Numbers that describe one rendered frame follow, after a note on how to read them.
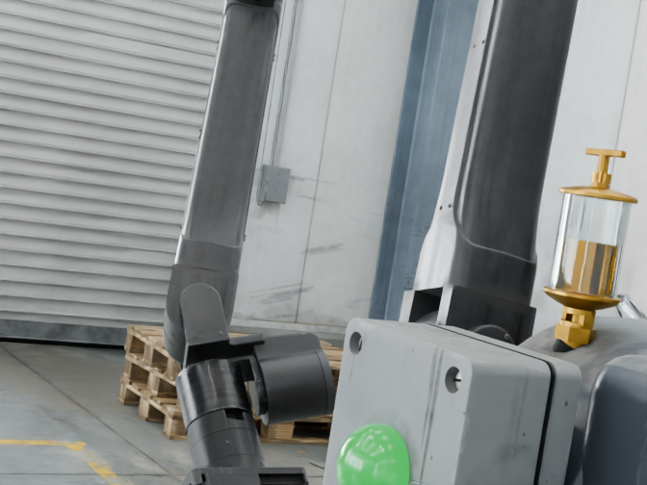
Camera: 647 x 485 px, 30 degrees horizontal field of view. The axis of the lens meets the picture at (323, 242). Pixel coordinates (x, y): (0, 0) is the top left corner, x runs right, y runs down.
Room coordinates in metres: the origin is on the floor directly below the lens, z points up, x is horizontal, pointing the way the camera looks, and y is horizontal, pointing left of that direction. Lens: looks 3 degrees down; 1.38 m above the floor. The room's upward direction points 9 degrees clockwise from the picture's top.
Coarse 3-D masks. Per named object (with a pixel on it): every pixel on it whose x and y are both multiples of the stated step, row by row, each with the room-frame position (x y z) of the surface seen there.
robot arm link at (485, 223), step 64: (512, 0) 0.75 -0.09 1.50; (576, 0) 0.77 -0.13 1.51; (512, 64) 0.74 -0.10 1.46; (512, 128) 0.73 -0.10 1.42; (448, 192) 0.74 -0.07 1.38; (512, 192) 0.73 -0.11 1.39; (448, 256) 0.71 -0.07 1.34; (512, 256) 0.71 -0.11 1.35; (448, 320) 0.69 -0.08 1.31; (512, 320) 0.71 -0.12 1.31
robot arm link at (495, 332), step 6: (474, 330) 0.69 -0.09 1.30; (480, 330) 0.69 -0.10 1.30; (486, 330) 0.69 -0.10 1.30; (492, 330) 0.69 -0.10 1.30; (498, 330) 0.69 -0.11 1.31; (504, 330) 0.70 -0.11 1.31; (486, 336) 0.69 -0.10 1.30; (492, 336) 0.69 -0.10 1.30; (498, 336) 0.69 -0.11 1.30; (504, 336) 0.70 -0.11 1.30; (510, 342) 0.70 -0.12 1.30
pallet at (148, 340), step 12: (132, 324) 6.57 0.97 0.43; (132, 336) 6.47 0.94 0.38; (144, 336) 6.30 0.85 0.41; (156, 336) 6.26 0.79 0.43; (240, 336) 6.73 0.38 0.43; (132, 348) 6.48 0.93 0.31; (144, 348) 6.25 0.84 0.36; (156, 348) 6.09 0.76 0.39; (324, 348) 6.78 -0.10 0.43; (336, 348) 6.83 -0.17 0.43; (144, 360) 6.22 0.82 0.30; (156, 360) 6.14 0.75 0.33; (168, 360) 5.90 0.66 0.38; (336, 360) 6.43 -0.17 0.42; (168, 372) 5.87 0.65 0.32; (336, 372) 6.60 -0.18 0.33
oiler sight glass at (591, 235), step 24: (576, 216) 0.44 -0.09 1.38; (600, 216) 0.43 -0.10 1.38; (624, 216) 0.44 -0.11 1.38; (576, 240) 0.44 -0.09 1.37; (600, 240) 0.43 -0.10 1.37; (624, 240) 0.44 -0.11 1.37; (552, 264) 0.45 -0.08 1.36; (576, 264) 0.43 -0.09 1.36; (600, 264) 0.43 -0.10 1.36; (576, 288) 0.43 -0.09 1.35; (600, 288) 0.43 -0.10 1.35
